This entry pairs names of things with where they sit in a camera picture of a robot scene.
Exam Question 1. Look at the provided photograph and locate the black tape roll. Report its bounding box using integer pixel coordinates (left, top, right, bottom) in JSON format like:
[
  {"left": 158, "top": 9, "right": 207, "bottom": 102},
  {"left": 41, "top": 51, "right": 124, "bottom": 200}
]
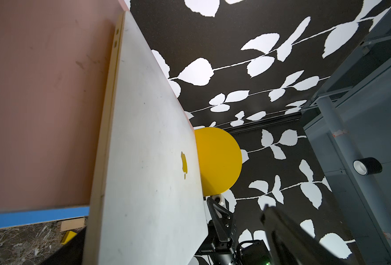
[{"left": 353, "top": 157, "right": 383, "bottom": 176}]

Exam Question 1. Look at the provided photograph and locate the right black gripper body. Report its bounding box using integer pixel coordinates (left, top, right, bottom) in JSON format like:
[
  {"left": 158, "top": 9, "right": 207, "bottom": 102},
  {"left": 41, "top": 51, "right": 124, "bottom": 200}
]
[{"left": 195, "top": 225, "right": 272, "bottom": 265}]

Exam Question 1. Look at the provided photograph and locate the yellow shelf with blue board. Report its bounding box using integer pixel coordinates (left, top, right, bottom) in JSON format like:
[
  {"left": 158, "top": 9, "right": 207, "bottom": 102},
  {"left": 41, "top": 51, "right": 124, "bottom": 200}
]
[{"left": 0, "top": 1, "right": 136, "bottom": 229}]

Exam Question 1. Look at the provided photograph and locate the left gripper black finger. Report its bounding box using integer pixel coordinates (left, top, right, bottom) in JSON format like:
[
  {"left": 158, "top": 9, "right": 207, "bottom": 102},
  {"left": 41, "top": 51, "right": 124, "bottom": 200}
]
[{"left": 260, "top": 204, "right": 351, "bottom": 265}]

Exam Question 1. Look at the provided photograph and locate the yellow toy block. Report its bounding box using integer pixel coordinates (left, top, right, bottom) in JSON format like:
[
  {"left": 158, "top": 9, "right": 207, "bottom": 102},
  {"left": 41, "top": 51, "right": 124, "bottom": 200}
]
[{"left": 61, "top": 231, "right": 77, "bottom": 245}]

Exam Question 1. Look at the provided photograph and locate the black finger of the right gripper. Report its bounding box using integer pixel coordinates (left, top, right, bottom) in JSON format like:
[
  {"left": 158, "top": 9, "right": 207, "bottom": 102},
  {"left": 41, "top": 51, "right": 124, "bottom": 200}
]
[{"left": 206, "top": 197, "right": 235, "bottom": 243}]

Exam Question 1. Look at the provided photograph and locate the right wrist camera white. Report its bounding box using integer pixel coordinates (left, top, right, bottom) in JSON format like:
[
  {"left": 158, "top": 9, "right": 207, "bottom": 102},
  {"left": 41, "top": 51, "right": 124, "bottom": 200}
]
[{"left": 212, "top": 194, "right": 226, "bottom": 207}]

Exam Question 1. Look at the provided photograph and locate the tan wooden block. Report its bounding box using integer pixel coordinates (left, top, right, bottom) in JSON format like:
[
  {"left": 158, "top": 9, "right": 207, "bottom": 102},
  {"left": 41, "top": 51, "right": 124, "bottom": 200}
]
[{"left": 60, "top": 218, "right": 86, "bottom": 232}]

